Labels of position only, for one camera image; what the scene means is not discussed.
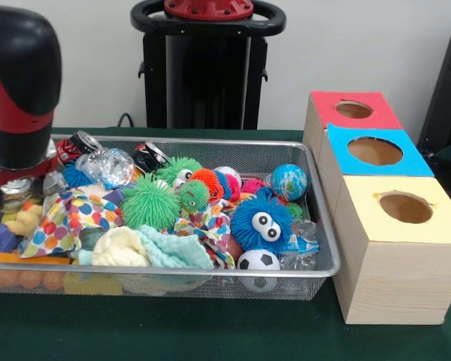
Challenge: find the large green spiky ball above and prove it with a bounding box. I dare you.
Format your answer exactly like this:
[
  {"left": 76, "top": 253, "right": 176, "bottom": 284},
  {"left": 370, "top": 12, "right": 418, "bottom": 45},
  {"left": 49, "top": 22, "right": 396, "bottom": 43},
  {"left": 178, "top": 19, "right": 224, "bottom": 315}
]
[{"left": 120, "top": 172, "right": 182, "bottom": 230}]

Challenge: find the silver wire mesh bin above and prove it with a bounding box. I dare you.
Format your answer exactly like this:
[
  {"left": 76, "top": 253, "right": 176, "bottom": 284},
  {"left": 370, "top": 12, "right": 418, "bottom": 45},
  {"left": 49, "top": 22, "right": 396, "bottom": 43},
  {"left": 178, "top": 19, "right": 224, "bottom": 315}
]
[{"left": 0, "top": 133, "right": 342, "bottom": 302}]

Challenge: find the blue globe ball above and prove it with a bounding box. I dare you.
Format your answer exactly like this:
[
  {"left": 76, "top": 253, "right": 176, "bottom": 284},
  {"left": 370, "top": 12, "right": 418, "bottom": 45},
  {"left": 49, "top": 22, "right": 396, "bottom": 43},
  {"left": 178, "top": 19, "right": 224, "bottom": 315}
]
[{"left": 270, "top": 163, "right": 308, "bottom": 202}]

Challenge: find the blue spiky ball with eyes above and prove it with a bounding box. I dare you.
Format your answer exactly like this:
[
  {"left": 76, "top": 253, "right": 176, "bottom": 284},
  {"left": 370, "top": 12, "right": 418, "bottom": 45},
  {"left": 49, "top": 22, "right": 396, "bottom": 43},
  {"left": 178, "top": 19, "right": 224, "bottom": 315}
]
[{"left": 229, "top": 187, "right": 295, "bottom": 252}]

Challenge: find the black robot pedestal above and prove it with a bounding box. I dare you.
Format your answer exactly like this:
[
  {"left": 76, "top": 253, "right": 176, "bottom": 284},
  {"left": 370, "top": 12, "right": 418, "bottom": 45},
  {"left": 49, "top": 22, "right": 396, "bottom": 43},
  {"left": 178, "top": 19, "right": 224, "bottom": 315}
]
[{"left": 130, "top": 0, "right": 287, "bottom": 131}]

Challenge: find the yellow plush duck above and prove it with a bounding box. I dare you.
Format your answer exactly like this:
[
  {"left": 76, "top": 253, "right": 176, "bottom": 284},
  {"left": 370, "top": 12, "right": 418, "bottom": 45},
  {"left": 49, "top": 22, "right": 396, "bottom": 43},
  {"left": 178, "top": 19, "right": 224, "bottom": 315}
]
[{"left": 4, "top": 202, "right": 44, "bottom": 238}]

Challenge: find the orange building block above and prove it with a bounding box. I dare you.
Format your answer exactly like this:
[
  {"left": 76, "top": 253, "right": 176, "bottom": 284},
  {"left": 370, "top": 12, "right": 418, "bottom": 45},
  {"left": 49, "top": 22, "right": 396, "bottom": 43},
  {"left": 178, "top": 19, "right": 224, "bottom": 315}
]
[{"left": 0, "top": 250, "right": 71, "bottom": 290}]

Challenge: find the purple building block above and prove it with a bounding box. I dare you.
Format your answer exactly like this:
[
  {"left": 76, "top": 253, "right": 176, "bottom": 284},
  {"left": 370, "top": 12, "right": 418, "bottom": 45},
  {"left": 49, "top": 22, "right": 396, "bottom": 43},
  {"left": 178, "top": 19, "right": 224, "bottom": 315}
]
[{"left": 0, "top": 222, "right": 23, "bottom": 253}]

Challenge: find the black upright panel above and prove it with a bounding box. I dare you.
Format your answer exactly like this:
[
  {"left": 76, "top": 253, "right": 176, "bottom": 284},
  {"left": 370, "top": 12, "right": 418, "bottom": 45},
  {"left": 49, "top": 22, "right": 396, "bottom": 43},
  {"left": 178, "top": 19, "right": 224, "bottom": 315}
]
[{"left": 416, "top": 24, "right": 451, "bottom": 151}]

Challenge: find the wooden box with three holes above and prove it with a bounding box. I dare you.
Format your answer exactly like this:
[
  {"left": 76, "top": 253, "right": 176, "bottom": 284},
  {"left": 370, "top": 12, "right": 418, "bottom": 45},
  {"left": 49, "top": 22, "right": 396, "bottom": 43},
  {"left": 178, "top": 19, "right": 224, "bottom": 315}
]
[{"left": 302, "top": 90, "right": 451, "bottom": 325}]

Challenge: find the cream yellow cloth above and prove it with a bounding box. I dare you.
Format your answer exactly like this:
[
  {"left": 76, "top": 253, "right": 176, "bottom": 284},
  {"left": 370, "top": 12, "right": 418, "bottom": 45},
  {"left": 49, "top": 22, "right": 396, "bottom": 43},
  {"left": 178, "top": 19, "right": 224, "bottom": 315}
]
[{"left": 91, "top": 226, "right": 151, "bottom": 267}]

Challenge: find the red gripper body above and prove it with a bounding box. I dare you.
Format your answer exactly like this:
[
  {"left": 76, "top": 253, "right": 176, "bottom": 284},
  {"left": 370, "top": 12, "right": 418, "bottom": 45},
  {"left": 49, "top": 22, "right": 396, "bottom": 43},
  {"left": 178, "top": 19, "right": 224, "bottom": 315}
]
[{"left": 0, "top": 156, "right": 59, "bottom": 188}]

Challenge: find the black and white soccer ball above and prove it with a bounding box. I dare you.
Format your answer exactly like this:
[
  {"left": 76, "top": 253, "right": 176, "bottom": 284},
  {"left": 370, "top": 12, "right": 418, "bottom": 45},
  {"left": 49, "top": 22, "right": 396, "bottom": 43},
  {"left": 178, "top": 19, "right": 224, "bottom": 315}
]
[{"left": 236, "top": 248, "right": 282, "bottom": 271}]

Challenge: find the mint green cloth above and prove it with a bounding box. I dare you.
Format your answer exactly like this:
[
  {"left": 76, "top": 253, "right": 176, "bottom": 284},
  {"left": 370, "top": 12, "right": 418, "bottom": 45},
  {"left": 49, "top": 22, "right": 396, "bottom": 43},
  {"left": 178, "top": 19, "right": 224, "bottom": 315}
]
[{"left": 135, "top": 224, "right": 215, "bottom": 268}]

